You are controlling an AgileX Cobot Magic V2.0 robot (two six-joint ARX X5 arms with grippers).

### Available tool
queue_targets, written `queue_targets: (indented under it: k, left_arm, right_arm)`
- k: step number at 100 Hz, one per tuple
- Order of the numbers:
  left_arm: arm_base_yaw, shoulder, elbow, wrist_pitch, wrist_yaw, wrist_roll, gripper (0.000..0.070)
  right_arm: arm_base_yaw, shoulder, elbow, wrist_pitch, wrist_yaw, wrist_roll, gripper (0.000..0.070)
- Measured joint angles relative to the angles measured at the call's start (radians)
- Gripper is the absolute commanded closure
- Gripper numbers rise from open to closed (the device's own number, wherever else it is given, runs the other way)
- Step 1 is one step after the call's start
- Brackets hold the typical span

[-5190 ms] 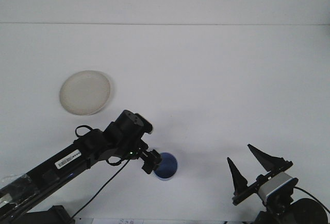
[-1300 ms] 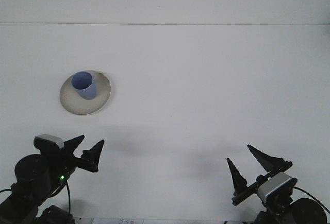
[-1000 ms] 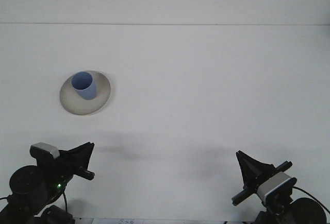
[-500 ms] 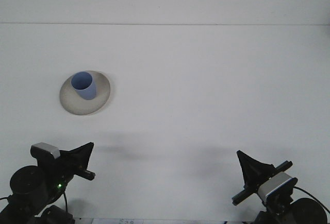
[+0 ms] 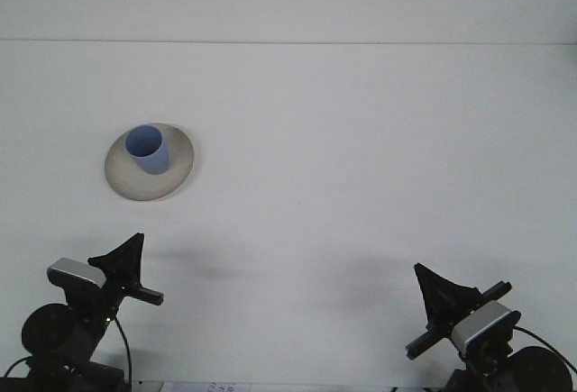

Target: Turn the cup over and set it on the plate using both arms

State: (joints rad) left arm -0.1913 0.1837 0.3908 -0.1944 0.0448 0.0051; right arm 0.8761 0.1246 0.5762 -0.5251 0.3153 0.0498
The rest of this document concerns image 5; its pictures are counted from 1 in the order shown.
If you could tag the pale blue cup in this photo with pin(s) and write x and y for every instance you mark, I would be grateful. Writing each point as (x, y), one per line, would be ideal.
(151, 162)

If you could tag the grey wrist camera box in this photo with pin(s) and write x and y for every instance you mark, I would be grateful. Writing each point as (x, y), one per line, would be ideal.
(484, 324)
(76, 272)

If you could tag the pale round plate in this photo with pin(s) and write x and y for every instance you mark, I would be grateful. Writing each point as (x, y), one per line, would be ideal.
(149, 187)

